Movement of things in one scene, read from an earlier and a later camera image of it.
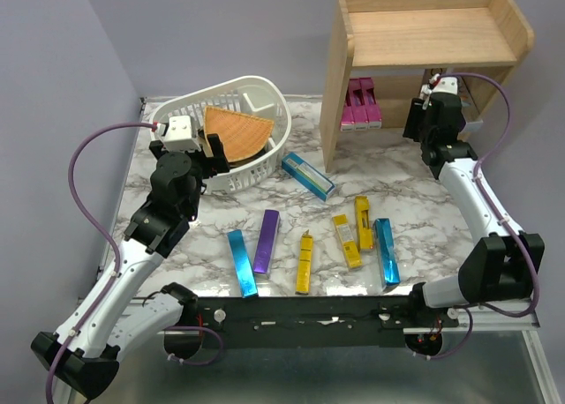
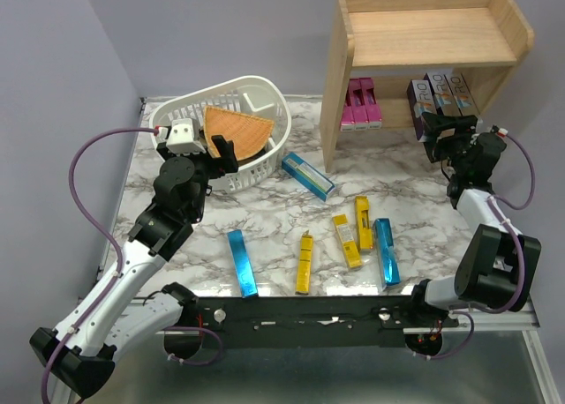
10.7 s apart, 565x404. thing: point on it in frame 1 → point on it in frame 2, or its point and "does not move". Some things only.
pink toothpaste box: [347, 122] does not move
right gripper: [415, 113] → [465, 130]
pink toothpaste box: [371, 102] does not move
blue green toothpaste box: [307, 176] does not move
